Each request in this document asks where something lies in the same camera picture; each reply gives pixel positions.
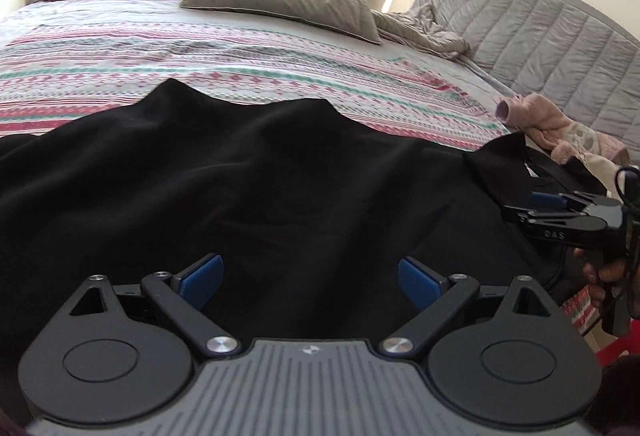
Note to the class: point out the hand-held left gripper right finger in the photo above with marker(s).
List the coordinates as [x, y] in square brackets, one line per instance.
[417, 283]

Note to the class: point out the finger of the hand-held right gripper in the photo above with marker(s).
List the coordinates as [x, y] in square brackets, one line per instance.
[550, 215]
[547, 200]

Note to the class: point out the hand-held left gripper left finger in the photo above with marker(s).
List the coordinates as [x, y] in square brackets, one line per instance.
[202, 281]

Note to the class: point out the black pants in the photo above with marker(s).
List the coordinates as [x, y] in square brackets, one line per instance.
[250, 196]

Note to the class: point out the person's right hand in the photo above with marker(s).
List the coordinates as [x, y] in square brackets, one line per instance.
[602, 278]

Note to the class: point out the pink fluffy garment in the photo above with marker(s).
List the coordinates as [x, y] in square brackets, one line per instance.
[550, 131]

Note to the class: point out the grey quilted headboard cover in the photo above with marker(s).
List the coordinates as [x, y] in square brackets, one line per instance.
[540, 41]

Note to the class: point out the crumpled grey duvet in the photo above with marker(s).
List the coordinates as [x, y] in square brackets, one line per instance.
[420, 31]

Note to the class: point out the patterned bed sheet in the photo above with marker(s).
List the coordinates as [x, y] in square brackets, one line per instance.
[200, 56]

